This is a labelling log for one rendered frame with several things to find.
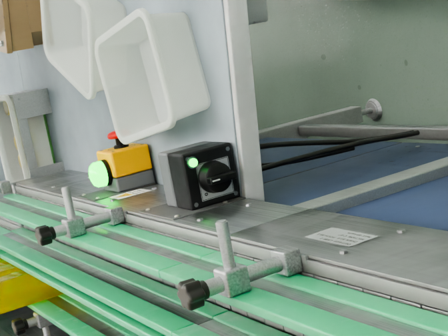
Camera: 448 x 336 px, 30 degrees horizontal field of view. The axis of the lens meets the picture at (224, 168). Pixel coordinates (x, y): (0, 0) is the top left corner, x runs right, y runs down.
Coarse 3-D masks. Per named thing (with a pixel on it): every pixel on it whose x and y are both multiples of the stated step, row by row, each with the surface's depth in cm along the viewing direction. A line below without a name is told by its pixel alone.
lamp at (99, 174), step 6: (96, 162) 140; (102, 162) 140; (90, 168) 140; (96, 168) 139; (102, 168) 139; (108, 168) 140; (90, 174) 140; (96, 174) 139; (102, 174) 139; (108, 174) 139; (96, 180) 139; (102, 180) 139; (108, 180) 140; (96, 186) 141; (102, 186) 141
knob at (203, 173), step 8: (208, 168) 113; (216, 168) 113; (224, 168) 114; (200, 176) 114; (208, 176) 112; (216, 176) 112; (224, 176) 112; (232, 176) 113; (200, 184) 114; (208, 184) 113; (216, 184) 113; (224, 184) 114; (208, 192) 115; (216, 192) 115
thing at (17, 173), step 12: (0, 96) 183; (0, 108) 194; (12, 108) 179; (0, 120) 194; (12, 120) 179; (0, 132) 194; (12, 132) 195; (0, 144) 194; (12, 144) 196; (12, 156) 196; (24, 156) 182; (12, 168) 196; (24, 168) 181; (12, 180) 196
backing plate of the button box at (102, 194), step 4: (152, 184) 142; (136, 188) 141; (140, 188) 140; (92, 192) 145; (96, 192) 144; (100, 192) 143; (104, 192) 142; (108, 192) 142; (112, 192) 141; (116, 192) 140; (124, 192) 139; (80, 196) 143; (84, 196) 142; (88, 196) 141; (92, 196) 141; (96, 196) 140; (100, 196) 139; (104, 196) 138; (108, 196) 138; (92, 200) 137; (96, 200) 137
